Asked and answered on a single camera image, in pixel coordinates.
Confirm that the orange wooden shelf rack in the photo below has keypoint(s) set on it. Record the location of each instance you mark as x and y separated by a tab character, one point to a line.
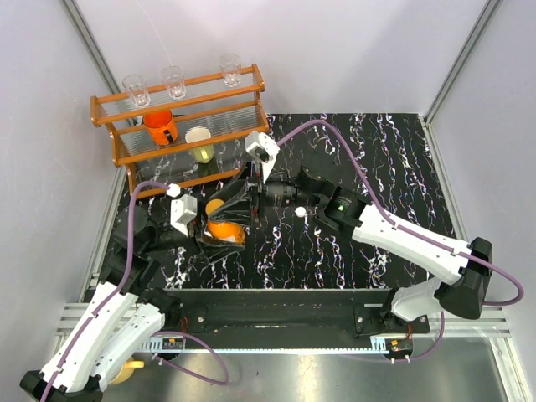
212	121

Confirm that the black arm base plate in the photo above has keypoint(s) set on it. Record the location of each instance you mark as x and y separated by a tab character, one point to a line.
294	316

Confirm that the middle clear glass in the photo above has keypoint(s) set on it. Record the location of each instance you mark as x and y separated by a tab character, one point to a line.
173	80

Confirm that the orange mug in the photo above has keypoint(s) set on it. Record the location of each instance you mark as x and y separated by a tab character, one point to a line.
161	127

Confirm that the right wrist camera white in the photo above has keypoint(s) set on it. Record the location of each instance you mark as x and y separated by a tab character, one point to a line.
263	151

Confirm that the corner aluminium post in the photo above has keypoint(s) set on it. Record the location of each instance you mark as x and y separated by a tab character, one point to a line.
477	32
92	48

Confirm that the aluminium front rail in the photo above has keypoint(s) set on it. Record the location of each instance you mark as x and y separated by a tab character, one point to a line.
457	360

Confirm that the grey slotted cable duct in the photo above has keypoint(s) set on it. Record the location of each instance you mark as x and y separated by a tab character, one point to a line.
259	345

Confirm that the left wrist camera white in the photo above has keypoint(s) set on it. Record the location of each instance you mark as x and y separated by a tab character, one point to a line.
183	209

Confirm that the orange juice bottle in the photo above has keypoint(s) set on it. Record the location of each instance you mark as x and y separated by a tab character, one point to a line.
226	231

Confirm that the right clear glass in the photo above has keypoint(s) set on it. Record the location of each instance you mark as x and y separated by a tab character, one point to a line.
230	68

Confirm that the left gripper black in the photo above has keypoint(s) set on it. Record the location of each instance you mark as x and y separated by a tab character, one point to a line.
213	251

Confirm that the left clear glass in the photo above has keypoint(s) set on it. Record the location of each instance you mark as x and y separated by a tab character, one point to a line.
136	88

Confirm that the right corner aluminium post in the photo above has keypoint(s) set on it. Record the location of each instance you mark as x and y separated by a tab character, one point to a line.
477	32

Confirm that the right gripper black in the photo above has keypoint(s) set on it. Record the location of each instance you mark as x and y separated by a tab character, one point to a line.
235	208

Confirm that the clear glass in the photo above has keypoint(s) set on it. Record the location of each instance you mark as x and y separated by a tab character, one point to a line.
173	80
136	88
230	68

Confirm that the yellow mug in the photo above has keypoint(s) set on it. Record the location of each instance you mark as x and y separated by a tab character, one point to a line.
127	370

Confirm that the orange bottle cap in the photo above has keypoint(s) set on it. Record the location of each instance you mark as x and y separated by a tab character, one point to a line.
212	205

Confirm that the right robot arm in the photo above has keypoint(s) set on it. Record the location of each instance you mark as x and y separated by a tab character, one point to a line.
460	276

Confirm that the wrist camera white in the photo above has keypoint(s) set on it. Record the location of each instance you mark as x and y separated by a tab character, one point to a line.
183	209
263	151

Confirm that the small white bottle cap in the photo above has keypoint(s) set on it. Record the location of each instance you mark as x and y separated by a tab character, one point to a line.
300	212

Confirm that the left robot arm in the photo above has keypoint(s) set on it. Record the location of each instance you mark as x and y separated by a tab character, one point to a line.
123	313

